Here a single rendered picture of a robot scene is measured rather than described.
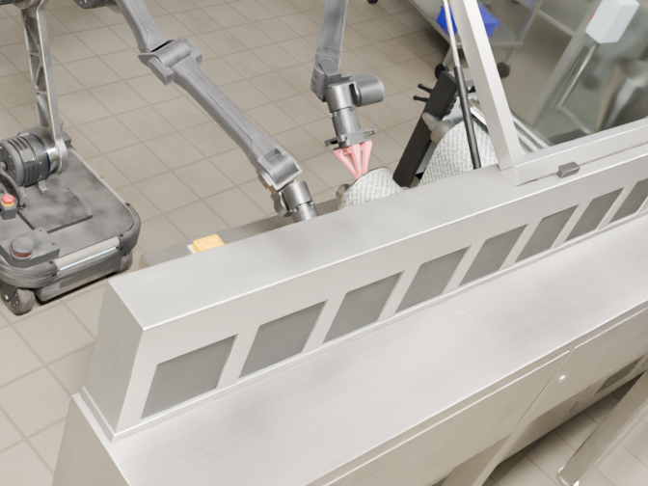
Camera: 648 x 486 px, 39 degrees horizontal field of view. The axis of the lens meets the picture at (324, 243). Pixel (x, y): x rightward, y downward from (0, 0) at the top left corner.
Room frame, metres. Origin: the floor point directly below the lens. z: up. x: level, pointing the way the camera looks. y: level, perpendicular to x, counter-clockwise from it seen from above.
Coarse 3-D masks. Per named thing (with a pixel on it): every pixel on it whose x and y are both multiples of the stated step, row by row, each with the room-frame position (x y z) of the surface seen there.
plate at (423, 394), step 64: (576, 256) 1.44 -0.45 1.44; (640, 256) 1.53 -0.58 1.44; (448, 320) 1.13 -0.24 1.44; (512, 320) 1.19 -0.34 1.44; (576, 320) 1.26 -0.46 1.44; (640, 320) 1.45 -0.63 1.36; (256, 384) 0.84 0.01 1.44; (320, 384) 0.89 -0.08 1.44; (384, 384) 0.94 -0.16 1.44; (448, 384) 0.99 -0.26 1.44; (512, 384) 1.09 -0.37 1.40; (576, 384) 1.37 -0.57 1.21; (64, 448) 0.70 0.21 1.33; (128, 448) 0.66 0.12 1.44; (192, 448) 0.70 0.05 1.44; (256, 448) 0.74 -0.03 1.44; (320, 448) 0.78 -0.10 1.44; (384, 448) 0.85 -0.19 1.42; (448, 448) 1.03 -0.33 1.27
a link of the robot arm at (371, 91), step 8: (320, 64) 1.77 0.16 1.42; (328, 64) 1.78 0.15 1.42; (328, 72) 1.75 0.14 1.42; (336, 72) 1.76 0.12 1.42; (368, 72) 1.82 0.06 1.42; (328, 80) 1.75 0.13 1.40; (336, 80) 1.76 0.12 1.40; (344, 80) 1.78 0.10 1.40; (352, 80) 1.78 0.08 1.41; (360, 80) 1.78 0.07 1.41; (368, 80) 1.78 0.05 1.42; (376, 80) 1.79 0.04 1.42; (360, 88) 1.75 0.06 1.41; (368, 88) 1.76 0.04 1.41; (376, 88) 1.77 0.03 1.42; (320, 96) 1.77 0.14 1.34; (360, 96) 1.75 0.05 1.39; (368, 96) 1.75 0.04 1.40; (376, 96) 1.77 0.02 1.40; (360, 104) 1.75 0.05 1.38; (368, 104) 1.77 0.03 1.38
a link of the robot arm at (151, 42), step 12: (120, 0) 1.86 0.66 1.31; (132, 0) 1.86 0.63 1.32; (132, 12) 1.85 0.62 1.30; (144, 12) 1.87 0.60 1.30; (132, 24) 1.85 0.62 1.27; (144, 24) 1.86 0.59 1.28; (144, 36) 1.84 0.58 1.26; (156, 36) 1.86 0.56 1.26; (144, 48) 1.84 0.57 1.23; (156, 48) 1.90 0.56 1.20; (168, 48) 1.82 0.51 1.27; (180, 48) 1.83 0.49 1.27; (144, 60) 1.84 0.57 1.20; (168, 60) 1.80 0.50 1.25; (180, 60) 1.82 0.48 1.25
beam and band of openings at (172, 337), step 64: (448, 192) 1.15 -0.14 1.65; (512, 192) 1.22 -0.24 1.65; (576, 192) 1.36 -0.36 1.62; (640, 192) 1.61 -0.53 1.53; (192, 256) 0.80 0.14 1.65; (256, 256) 0.84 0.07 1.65; (320, 256) 0.89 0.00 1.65; (384, 256) 0.97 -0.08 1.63; (448, 256) 1.13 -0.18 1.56; (512, 256) 1.29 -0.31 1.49; (128, 320) 0.68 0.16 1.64; (192, 320) 0.72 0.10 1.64; (256, 320) 0.80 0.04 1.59; (320, 320) 0.92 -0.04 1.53; (384, 320) 1.05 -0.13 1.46; (128, 384) 0.67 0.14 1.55; (192, 384) 0.75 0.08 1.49
